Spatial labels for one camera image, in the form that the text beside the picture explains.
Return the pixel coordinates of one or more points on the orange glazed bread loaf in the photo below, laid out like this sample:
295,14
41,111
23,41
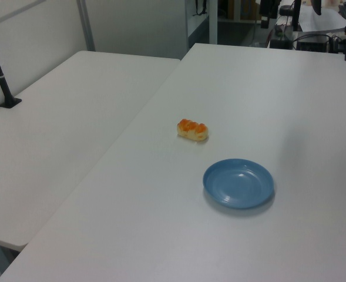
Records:
191,132

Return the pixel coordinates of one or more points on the blue plastic plate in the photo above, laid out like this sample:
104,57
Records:
238,183

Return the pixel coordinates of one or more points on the white side table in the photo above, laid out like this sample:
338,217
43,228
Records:
58,132

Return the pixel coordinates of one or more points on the white shelving unit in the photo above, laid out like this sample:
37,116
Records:
212,20

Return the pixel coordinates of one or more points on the small black device box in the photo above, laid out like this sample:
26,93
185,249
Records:
280,44

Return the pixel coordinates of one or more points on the black hanging device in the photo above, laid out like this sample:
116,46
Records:
268,8

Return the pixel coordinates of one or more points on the black electronics box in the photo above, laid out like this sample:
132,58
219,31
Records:
312,44

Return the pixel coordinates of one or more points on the black monitor stand pole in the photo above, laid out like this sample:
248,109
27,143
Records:
296,14

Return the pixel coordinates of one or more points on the grey metal partition post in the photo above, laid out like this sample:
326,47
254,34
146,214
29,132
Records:
86,26

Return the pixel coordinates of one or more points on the black camera pole with base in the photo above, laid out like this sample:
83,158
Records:
11,103

